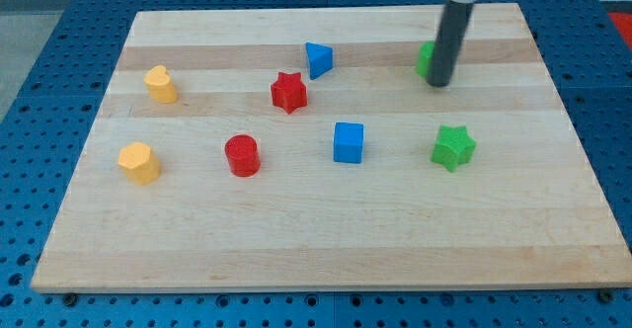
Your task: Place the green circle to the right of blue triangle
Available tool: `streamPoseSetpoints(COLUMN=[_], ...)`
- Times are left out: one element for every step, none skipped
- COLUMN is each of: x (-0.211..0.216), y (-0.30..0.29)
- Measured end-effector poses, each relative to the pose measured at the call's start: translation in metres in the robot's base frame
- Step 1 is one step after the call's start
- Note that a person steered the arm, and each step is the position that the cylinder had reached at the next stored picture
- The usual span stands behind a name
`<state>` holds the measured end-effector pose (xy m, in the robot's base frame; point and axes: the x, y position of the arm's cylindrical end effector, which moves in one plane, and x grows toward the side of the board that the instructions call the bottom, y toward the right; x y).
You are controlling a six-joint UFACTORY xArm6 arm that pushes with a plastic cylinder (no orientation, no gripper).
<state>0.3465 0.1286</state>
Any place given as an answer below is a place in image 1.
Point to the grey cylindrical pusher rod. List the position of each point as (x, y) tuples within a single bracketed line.
[(453, 24)]

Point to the green cylinder block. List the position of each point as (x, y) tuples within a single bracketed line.
[(425, 55)]

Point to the blue triangle block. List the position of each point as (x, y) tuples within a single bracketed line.
[(319, 59)]

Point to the green star block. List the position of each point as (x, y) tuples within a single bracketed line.
[(453, 146)]

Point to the red object at right edge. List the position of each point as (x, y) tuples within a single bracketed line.
[(623, 23)]

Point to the blue cube block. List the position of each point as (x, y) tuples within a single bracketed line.
[(348, 142)]

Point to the red star block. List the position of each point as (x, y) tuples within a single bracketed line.
[(289, 92)]

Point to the wooden board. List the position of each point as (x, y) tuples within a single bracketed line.
[(526, 212)]

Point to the red cylinder block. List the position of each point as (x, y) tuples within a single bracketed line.
[(243, 156)]

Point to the yellow heart block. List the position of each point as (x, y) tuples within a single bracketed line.
[(160, 85)]

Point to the yellow hexagon block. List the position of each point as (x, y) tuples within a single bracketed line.
[(139, 163)]

